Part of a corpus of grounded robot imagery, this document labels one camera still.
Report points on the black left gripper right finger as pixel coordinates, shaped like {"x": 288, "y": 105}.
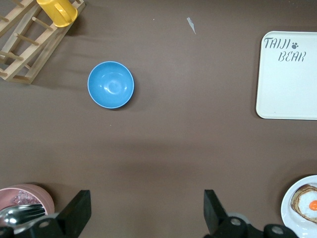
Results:
{"x": 215, "y": 218}

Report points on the pink bowl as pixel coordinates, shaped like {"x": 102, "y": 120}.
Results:
{"x": 47, "y": 200}

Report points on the fried egg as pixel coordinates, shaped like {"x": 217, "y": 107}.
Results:
{"x": 305, "y": 205}

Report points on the yellow mug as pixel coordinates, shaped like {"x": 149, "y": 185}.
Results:
{"x": 55, "y": 10}

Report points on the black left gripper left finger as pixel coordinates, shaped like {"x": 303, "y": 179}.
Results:
{"x": 74, "y": 215}

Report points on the white round plate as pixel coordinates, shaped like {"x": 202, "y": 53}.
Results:
{"x": 287, "y": 218}

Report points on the cream tray with bear print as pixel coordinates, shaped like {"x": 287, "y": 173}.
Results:
{"x": 284, "y": 86}

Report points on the brown bread slice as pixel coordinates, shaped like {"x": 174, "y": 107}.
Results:
{"x": 296, "y": 198}

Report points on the blue bowl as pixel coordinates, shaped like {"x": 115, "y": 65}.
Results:
{"x": 111, "y": 85}

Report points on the metal spoon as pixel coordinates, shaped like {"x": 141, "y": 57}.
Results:
{"x": 10, "y": 215}

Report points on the grey tape scrap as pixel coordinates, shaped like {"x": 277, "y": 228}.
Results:
{"x": 192, "y": 24}

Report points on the clear ice cubes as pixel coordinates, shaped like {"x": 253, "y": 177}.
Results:
{"x": 23, "y": 198}

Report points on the wooden peg drying rack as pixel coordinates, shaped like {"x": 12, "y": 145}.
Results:
{"x": 50, "y": 42}

